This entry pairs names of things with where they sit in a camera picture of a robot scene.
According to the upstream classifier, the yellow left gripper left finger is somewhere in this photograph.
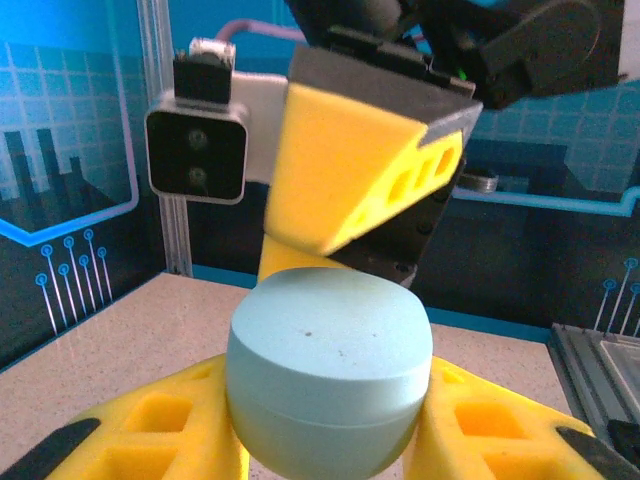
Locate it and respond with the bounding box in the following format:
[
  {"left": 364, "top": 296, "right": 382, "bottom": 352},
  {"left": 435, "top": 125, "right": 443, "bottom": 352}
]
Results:
[{"left": 0, "top": 353, "right": 251, "bottom": 480}]

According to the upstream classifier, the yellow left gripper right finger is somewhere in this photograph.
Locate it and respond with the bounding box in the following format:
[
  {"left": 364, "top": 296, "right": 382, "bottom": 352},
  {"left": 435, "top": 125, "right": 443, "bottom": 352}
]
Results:
[{"left": 399, "top": 353, "right": 640, "bottom": 480}]

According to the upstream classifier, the blue earbud charging case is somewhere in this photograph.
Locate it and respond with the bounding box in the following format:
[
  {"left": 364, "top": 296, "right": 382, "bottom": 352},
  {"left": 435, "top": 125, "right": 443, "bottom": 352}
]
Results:
[{"left": 224, "top": 266, "right": 435, "bottom": 477}]

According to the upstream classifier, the aluminium frame post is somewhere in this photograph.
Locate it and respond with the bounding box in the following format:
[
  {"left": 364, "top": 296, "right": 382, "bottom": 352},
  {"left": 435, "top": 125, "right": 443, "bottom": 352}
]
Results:
[{"left": 135, "top": 0, "right": 195, "bottom": 277}]

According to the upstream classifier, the aluminium table side rail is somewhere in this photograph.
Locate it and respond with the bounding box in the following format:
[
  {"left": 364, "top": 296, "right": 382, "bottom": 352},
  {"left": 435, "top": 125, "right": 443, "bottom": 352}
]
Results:
[{"left": 547, "top": 322, "right": 640, "bottom": 480}]

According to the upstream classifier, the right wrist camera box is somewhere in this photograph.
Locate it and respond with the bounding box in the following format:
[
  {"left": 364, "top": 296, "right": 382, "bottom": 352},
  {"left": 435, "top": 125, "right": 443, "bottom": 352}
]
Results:
[{"left": 143, "top": 35, "right": 291, "bottom": 207}]

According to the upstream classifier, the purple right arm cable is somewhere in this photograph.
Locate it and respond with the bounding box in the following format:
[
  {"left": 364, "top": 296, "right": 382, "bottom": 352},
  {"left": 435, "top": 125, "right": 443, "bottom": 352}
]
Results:
[{"left": 214, "top": 18, "right": 306, "bottom": 46}]

